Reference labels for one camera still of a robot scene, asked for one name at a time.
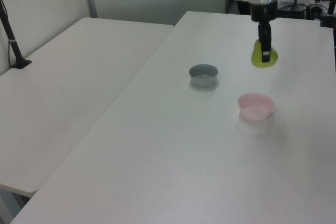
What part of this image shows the black camera stand pole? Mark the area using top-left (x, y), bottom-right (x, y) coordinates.
top-left (0, 0), bottom-right (33, 70)

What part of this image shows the white side table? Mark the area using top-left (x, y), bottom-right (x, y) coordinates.
top-left (0, 17), bottom-right (175, 198)

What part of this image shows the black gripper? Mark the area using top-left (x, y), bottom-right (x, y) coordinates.
top-left (250, 0), bottom-right (278, 63)

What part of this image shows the black equipment box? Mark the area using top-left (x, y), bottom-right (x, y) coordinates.
top-left (277, 1), bottom-right (308, 19)

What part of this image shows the pink plastic bowl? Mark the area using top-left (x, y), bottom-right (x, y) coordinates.
top-left (237, 92), bottom-right (275, 121)

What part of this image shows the green yellow pear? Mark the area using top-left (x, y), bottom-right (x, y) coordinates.
top-left (251, 39), bottom-right (279, 69)

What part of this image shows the grey plastic bowl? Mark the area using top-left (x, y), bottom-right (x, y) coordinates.
top-left (188, 63), bottom-right (219, 88)

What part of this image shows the black clamp stand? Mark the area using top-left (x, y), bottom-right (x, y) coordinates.
top-left (319, 0), bottom-right (336, 28)

